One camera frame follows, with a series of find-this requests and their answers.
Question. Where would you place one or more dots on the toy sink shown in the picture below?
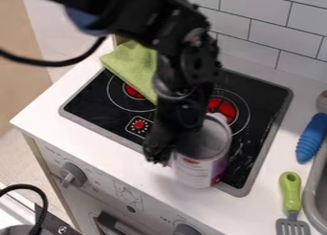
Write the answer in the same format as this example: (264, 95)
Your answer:
(317, 197)

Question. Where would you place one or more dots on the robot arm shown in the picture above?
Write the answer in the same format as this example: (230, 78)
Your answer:
(123, 12)

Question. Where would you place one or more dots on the toy stove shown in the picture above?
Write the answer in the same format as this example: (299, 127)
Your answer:
(98, 105)

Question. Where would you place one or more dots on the green spatula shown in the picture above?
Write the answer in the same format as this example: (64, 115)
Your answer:
(290, 191)

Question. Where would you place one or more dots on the green cloth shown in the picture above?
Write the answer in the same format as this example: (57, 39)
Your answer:
(132, 67)

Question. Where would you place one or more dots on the blue tool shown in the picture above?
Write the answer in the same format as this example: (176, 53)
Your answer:
(311, 140)

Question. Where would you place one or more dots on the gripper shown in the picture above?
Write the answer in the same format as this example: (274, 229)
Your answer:
(187, 73)

